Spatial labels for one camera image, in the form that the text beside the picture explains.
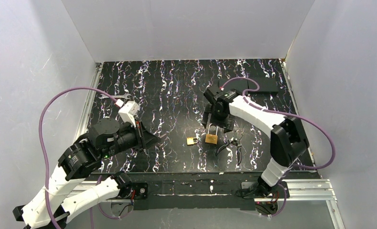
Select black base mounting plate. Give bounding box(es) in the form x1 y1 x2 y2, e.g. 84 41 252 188
127 172 290 210

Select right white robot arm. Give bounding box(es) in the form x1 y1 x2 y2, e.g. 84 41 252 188
202 85 309 191

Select black handled pruning shears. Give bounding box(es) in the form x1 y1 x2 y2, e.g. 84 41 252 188
215 132 243 166

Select silver open-end wrench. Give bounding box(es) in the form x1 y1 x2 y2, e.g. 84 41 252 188
98 94 132 99

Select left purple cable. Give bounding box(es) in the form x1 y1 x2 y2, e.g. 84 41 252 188
38 87 126 229

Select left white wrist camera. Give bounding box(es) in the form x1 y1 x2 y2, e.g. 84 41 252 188
115 99 140 128

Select small brass padlock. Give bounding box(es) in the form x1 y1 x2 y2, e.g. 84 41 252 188
186 137 199 146

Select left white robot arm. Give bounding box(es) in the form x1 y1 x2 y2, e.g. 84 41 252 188
13 118 161 229

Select black flat box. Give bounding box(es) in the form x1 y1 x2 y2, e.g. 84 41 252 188
224 77 278 94

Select large brass padlock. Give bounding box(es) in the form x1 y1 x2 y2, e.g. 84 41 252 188
205 124 218 145

